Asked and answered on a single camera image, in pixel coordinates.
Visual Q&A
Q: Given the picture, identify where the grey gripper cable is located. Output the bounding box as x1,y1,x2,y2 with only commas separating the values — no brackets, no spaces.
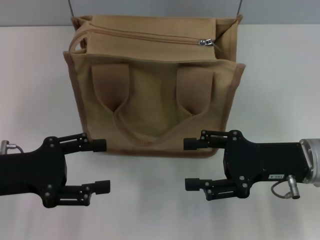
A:
0,139,25,155
271,174,302,200

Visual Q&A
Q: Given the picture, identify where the grey right gripper cable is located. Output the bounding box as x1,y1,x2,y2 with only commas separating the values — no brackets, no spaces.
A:
271,174,302,200

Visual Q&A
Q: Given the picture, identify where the silver metal zipper slider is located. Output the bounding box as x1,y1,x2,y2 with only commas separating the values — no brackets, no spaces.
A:
198,37,222,54

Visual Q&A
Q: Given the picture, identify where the khaki canvas food bag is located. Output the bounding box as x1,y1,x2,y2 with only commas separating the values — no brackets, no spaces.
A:
63,14,245,159

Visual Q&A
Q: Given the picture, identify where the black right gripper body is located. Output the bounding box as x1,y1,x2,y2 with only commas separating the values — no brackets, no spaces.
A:
222,129,311,200

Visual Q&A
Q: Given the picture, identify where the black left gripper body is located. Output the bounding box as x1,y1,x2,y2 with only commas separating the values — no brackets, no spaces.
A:
0,136,68,209

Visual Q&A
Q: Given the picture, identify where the grey left gripper cable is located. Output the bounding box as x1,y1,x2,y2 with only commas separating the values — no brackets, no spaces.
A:
0,139,25,155

